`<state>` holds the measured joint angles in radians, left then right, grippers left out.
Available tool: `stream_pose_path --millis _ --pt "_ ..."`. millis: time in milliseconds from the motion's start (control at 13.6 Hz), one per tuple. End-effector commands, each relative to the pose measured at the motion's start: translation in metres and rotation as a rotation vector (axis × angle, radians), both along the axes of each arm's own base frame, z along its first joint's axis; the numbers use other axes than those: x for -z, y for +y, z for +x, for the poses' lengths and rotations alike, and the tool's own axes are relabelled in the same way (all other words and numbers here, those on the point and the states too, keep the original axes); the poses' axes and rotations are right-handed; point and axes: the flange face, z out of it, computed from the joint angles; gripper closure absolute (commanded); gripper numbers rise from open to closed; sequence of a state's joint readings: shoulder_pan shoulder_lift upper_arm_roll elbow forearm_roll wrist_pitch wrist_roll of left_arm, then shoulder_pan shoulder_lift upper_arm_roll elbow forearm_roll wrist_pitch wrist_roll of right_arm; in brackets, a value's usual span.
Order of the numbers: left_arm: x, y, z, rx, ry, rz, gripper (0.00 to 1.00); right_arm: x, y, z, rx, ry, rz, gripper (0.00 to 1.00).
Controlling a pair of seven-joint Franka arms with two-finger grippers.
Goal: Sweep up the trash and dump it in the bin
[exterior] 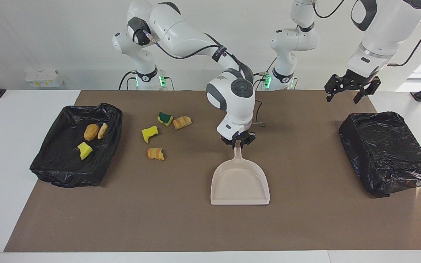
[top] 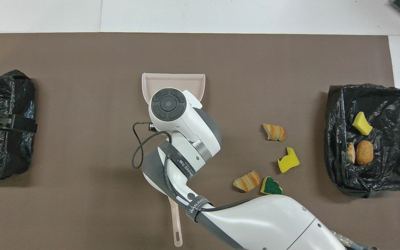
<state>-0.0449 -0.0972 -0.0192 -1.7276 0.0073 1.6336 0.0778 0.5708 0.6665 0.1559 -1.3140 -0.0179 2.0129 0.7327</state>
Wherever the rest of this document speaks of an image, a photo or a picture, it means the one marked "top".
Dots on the beige plastic dustpan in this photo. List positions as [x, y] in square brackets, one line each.
[172, 81]

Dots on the beige brush with black bristles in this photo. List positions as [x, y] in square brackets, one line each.
[176, 225]

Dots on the striped orange croissant piece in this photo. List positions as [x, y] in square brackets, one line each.
[350, 152]
[247, 181]
[275, 132]

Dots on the small yellow green sponge piece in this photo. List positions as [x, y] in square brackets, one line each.
[361, 124]

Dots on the brown bread roll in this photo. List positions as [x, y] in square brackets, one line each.
[364, 152]

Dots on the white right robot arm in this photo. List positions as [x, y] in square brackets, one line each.
[186, 132]

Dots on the bin lined with black bag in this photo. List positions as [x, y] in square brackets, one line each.
[16, 156]
[387, 180]

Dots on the brown table mat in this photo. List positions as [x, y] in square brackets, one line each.
[221, 52]

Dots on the notched yellow sponge piece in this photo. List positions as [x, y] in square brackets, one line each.
[288, 162]

